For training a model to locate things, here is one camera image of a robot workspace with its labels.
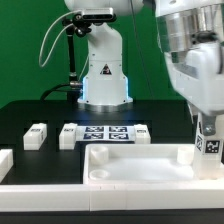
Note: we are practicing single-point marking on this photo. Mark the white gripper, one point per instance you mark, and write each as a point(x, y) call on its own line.
point(199, 80)

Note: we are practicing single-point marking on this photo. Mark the white desk tabletop panel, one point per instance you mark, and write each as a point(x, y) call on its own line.
point(144, 164)

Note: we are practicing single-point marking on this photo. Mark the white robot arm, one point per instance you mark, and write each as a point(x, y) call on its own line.
point(190, 35)

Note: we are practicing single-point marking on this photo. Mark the fiducial marker sheet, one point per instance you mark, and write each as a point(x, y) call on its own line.
point(105, 133)

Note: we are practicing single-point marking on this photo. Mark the white L-shaped obstacle fence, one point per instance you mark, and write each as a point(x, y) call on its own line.
point(99, 197)

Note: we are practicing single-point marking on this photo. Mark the mounted depth camera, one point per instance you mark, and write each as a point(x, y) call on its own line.
point(98, 14)

